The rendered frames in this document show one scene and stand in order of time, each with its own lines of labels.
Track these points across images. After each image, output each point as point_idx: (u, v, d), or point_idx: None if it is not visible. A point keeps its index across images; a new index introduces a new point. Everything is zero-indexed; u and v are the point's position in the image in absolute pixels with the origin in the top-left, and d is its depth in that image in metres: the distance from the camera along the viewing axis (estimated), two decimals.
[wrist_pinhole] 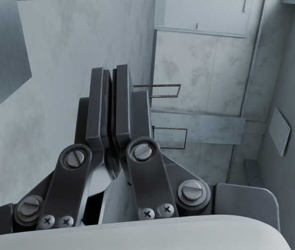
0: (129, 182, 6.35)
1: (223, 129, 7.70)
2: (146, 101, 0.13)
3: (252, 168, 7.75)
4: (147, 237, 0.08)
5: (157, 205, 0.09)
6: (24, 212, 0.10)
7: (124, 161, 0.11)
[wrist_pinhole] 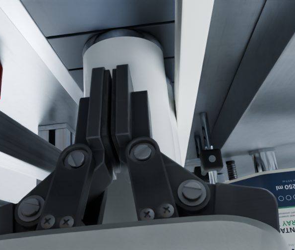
0: None
1: None
2: (146, 101, 0.13)
3: None
4: (147, 237, 0.08)
5: (156, 205, 0.09)
6: (25, 212, 0.10)
7: (124, 161, 0.11)
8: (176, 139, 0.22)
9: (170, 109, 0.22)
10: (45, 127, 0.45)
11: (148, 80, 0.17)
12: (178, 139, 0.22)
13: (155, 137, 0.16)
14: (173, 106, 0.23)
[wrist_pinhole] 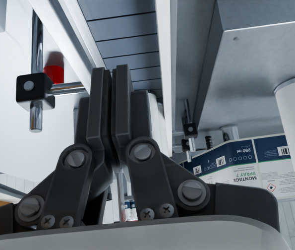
0: None
1: None
2: (146, 101, 0.13)
3: None
4: (147, 237, 0.08)
5: (156, 205, 0.09)
6: (25, 212, 0.10)
7: (124, 161, 0.11)
8: (162, 127, 0.53)
9: (159, 115, 0.54)
10: (78, 110, 0.67)
11: (152, 108, 0.49)
12: (163, 127, 0.53)
13: (155, 127, 0.48)
14: (161, 113, 0.54)
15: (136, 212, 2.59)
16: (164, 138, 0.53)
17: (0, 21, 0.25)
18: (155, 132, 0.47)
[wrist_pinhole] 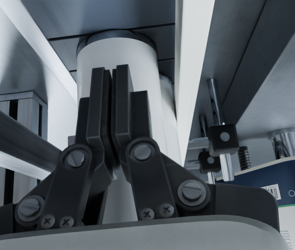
0: None
1: None
2: (146, 101, 0.13)
3: None
4: (147, 237, 0.08)
5: (156, 205, 0.09)
6: (25, 212, 0.10)
7: (124, 161, 0.11)
8: (170, 137, 0.21)
9: (163, 106, 0.22)
10: (5, 97, 0.34)
11: (147, 83, 0.17)
12: (174, 136, 0.22)
13: (153, 139, 0.16)
14: (169, 102, 0.22)
15: None
16: None
17: None
18: None
